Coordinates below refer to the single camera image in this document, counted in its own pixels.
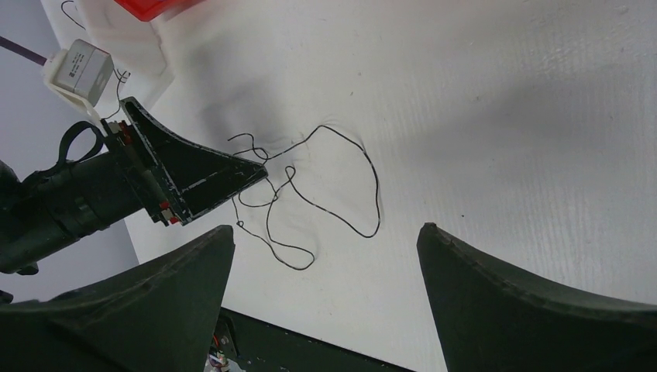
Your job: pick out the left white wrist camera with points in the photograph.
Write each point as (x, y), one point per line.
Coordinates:
(79, 75)

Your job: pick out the clear plastic bin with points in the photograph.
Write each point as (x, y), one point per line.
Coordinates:
(136, 48)

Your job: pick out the red bin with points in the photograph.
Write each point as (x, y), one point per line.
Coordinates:
(148, 10)

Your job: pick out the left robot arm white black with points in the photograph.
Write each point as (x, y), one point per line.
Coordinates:
(107, 172)

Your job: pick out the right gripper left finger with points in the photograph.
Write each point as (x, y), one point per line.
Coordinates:
(158, 316)

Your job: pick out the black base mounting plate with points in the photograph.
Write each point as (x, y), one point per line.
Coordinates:
(243, 343)

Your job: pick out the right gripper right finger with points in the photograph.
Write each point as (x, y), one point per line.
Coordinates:
(491, 315)

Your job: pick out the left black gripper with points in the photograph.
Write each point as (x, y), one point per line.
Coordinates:
(173, 179)

